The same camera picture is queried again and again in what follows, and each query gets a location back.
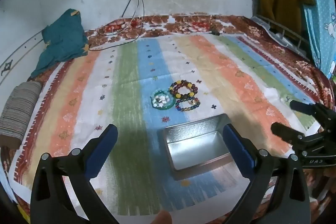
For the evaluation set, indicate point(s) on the teal cloth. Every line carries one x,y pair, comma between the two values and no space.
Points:
63,40

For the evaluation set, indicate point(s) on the silver tin box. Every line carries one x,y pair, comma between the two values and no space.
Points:
194,150

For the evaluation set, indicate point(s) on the striped pastel bed sheet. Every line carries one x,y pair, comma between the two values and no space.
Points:
126,82

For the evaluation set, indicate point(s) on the small black object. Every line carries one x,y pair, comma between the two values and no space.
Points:
215,32

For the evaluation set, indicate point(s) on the blue dotted curtain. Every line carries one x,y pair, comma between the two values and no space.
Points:
320,16

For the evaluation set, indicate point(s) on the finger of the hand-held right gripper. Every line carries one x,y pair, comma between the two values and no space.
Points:
284,132
309,109

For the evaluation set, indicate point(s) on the grey striped rolled cloth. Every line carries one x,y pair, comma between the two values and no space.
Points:
18,111

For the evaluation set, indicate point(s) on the person's left hand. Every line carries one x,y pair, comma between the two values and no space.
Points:
163,218

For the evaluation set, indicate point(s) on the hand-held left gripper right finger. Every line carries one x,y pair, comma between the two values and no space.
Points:
236,148

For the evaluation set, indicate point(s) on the green jade bangle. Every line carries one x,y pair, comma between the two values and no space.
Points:
164,108

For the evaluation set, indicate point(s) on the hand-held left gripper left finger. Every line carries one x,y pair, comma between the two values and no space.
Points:
105,145

